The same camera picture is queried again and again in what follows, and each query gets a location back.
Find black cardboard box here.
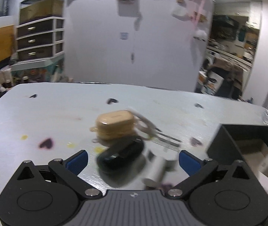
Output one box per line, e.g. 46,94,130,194
206,124,268,177

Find small white charger cube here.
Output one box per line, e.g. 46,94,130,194
257,172,268,194

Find white cylinder adapter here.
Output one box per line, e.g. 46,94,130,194
142,148,179,188

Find black earbuds case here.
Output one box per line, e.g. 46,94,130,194
96,135,145,174

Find tan earbuds case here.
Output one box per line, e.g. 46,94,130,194
90,110,137,143

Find white tote bag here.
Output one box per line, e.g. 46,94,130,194
201,71,224,95

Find painted storage chest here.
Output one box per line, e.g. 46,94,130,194
11,55,65,85

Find white drawer cabinet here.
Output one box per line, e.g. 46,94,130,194
16,16,65,62

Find glass fish tank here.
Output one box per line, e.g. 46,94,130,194
19,0,65,24

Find white plush wall toy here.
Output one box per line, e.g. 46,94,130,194
193,29,208,41

